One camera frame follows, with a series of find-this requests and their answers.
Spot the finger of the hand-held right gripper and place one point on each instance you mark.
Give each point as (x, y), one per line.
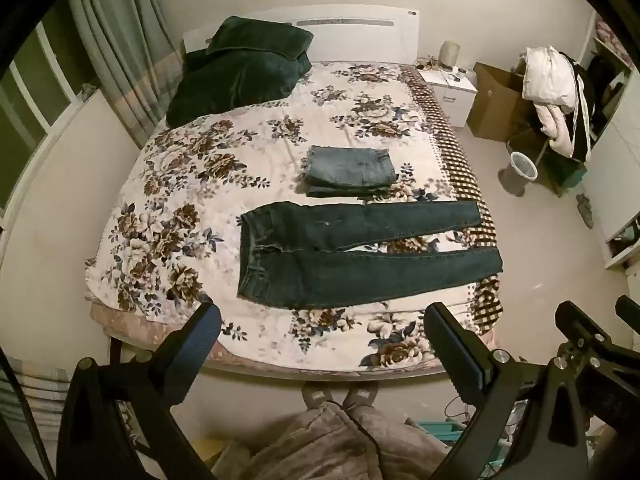
(630, 309)
(585, 327)

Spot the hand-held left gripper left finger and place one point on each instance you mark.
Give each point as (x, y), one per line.
(200, 340)

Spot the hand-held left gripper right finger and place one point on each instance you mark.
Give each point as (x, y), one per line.
(452, 345)

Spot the dark blue jeans pants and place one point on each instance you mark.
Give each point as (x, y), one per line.
(350, 275)

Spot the teal box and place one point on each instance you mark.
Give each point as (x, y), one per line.
(442, 430)

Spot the grey slipper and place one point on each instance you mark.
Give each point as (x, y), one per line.
(362, 396)
(320, 396)

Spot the grey shoe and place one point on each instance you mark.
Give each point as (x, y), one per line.
(585, 210)

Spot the white wardrobe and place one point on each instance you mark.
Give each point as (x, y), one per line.
(615, 175)

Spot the grey trash bin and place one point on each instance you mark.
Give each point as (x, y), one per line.
(517, 175)

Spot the white radiator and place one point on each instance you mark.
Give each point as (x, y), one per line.
(37, 400)

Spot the pink garment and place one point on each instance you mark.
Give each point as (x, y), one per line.
(560, 127)

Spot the black garment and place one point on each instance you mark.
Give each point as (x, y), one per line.
(585, 110)

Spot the folded light blue jeans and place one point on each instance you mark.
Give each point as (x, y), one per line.
(350, 167)

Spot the cardboard box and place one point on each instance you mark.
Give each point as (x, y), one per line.
(495, 105)

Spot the white nightstand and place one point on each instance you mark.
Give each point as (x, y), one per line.
(452, 100)

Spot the white jacket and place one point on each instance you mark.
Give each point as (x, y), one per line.
(547, 75)

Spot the dark green pillows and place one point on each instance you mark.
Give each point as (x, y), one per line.
(225, 87)

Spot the window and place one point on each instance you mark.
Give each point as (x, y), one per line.
(35, 110)

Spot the beige table lamp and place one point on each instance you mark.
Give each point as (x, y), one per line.
(450, 54)

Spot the grey-green curtain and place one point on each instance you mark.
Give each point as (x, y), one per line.
(120, 45)

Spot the dark green pillow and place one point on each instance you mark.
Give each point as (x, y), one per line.
(255, 35)

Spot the white headboard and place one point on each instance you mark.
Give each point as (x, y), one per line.
(360, 35)

